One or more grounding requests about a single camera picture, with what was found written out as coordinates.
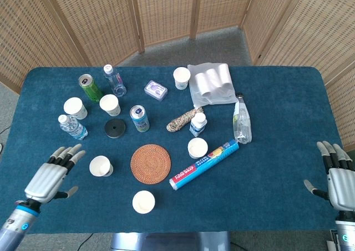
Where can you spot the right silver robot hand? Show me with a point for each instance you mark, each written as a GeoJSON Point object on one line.
{"type": "Point", "coordinates": [339, 183]}

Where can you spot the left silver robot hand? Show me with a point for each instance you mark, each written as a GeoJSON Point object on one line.
{"type": "Point", "coordinates": [44, 180]}

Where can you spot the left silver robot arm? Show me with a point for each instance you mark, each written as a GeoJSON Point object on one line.
{"type": "Point", "coordinates": [17, 220]}

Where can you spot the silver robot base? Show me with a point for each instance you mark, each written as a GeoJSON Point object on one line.
{"type": "Point", "coordinates": [170, 241]}

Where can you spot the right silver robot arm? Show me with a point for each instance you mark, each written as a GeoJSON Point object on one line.
{"type": "Point", "coordinates": [345, 231]}

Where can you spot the white paper cup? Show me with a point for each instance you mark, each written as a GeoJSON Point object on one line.
{"type": "Point", "coordinates": [76, 107]}
{"type": "Point", "coordinates": [197, 148]}
{"type": "Point", "coordinates": [101, 166]}
{"type": "Point", "coordinates": [182, 77]}
{"type": "Point", "coordinates": [110, 104]}
{"type": "Point", "coordinates": [143, 202]}

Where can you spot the round woven rattan coaster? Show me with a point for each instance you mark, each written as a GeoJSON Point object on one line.
{"type": "Point", "coordinates": [150, 163]}

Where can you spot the small clear water bottle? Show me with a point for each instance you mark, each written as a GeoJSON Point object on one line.
{"type": "Point", "coordinates": [73, 127]}

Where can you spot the blue felt table cover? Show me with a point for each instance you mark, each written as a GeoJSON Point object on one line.
{"type": "Point", "coordinates": [277, 156]}

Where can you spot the black round disc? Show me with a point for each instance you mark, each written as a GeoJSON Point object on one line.
{"type": "Point", "coordinates": [114, 128]}

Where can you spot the green drink can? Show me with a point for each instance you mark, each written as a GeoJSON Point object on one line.
{"type": "Point", "coordinates": [90, 87]}

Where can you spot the blue and white drink can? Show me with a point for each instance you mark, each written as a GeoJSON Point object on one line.
{"type": "Point", "coordinates": [139, 118]}

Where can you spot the tall clear bottle black cap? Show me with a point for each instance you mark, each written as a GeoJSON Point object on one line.
{"type": "Point", "coordinates": [242, 119]}

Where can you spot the clear bottle with purple label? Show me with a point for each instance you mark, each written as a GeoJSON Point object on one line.
{"type": "Point", "coordinates": [114, 80]}

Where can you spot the blue food wrap box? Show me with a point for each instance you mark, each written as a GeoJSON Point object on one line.
{"type": "Point", "coordinates": [203, 165]}

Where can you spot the purple card box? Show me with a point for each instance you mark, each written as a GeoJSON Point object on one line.
{"type": "Point", "coordinates": [156, 89]}

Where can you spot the small white pill bottle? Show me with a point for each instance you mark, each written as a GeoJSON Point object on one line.
{"type": "Point", "coordinates": [198, 124]}

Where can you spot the bag of white paper rolls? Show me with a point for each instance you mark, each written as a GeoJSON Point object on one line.
{"type": "Point", "coordinates": [212, 83]}

